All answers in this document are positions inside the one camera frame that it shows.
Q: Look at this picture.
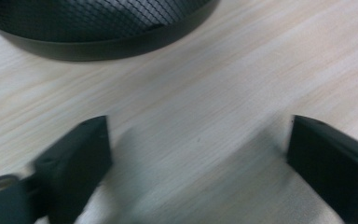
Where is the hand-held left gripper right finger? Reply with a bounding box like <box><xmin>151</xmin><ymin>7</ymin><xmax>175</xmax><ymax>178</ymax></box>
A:
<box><xmin>286</xmin><ymin>114</ymin><xmax>358</xmax><ymax>224</ymax></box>

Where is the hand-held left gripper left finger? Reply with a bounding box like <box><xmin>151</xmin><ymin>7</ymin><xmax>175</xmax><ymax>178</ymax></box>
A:
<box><xmin>31</xmin><ymin>115</ymin><xmax>113</xmax><ymax>224</ymax></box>

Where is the black mesh basket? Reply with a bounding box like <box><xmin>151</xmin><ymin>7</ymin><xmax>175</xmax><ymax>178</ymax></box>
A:
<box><xmin>0</xmin><ymin>0</ymin><xmax>221</xmax><ymax>62</ymax></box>

